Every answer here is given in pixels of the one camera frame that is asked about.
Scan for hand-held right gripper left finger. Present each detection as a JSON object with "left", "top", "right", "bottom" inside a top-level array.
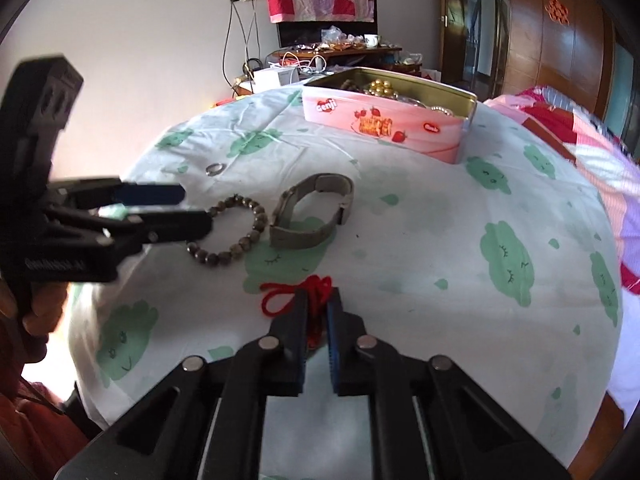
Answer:
[{"left": 52, "top": 287, "right": 311, "bottom": 480}]

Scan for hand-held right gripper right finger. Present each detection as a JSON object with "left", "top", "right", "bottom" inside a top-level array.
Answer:
[{"left": 327, "top": 287, "right": 573, "bottom": 480}]

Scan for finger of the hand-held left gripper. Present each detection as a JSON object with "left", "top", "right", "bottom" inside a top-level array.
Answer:
[
  {"left": 47, "top": 176, "right": 187, "bottom": 209},
  {"left": 97, "top": 210, "right": 213, "bottom": 246}
]

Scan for red cord charm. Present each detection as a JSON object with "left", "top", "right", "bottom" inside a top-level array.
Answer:
[{"left": 260, "top": 275, "right": 333, "bottom": 351}]

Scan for grey bead bracelet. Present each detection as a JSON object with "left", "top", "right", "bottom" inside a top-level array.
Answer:
[{"left": 186, "top": 195, "right": 270, "bottom": 268}]

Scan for silver wristwatch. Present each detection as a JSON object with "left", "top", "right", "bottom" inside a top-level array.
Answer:
[{"left": 269, "top": 173, "right": 355, "bottom": 251}]

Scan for pink tin box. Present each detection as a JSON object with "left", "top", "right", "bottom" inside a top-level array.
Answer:
[{"left": 301, "top": 66, "right": 477, "bottom": 165}]

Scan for person's left forearm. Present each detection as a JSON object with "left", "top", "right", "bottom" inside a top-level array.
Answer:
[{"left": 0, "top": 330, "right": 91, "bottom": 480}]

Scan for person's left hand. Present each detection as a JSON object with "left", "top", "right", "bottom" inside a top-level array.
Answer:
[{"left": 20, "top": 282, "right": 68, "bottom": 335}]

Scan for white green printed tablecloth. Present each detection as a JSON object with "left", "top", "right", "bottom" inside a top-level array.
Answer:
[{"left": 67, "top": 85, "right": 626, "bottom": 480}]

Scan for white box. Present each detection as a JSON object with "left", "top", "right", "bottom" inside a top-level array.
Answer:
[{"left": 253, "top": 66, "right": 300, "bottom": 92}]

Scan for black television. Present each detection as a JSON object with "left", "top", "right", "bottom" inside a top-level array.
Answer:
[{"left": 277, "top": 20, "right": 376, "bottom": 51}]

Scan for wooden television cabinet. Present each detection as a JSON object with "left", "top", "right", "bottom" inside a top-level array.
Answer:
[{"left": 232, "top": 45, "right": 426, "bottom": 96}]

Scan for wooden door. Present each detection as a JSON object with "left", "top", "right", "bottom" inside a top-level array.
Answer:
[{"left": 437, "top": 0, "right": 468, "bottom": 86}]

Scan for pink patchwork quilt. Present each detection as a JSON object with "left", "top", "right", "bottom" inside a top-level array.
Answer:
[{"left": 482, "top": 85, "right": 640, "bottom": 301}]

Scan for brown wooden wardrobe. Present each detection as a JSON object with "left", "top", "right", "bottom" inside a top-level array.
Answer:
[{"left": 505, "top": 0, "right": 621, "bottom": 116}]

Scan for red paper decoration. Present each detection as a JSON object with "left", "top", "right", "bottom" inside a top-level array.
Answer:
[{"left": 544, "top": 0, "right": 571, "bottom": 25}]

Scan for hanging dark cables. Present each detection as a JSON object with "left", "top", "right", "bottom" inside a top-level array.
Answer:
[{"left": 220, "top": 0, "right": 261, "bottom": 81}]

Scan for white cable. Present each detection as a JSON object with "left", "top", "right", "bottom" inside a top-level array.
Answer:
[{"left": 280, "top": 52, "right": 326, "bottom": 71}]

